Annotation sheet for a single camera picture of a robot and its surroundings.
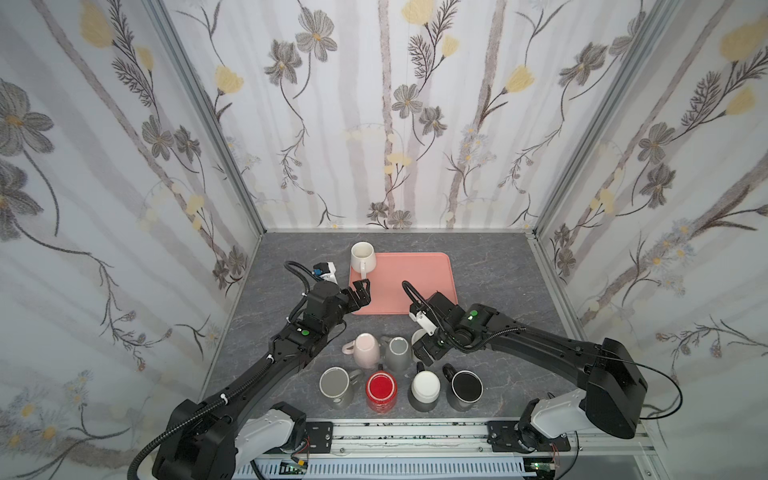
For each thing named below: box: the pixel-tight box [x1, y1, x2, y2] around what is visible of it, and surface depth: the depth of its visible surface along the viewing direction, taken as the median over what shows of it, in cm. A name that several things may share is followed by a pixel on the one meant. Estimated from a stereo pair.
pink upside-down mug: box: [342, 332, 380, 369], surface depth 83 cm
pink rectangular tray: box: [350, 252, 458, 315], surface depth 110 cm
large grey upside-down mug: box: [318, 365, 361, 409], surface depth 75 cm
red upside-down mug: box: [366, 371, 398, 415], surface depth 77 cm
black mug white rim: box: [442, 363, 484, 412], surface depth 76 cm
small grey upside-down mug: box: [380, 335, 411, 372], surface depth 82 cm
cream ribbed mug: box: [350, 241, 376, 280], surface depth 106 cm
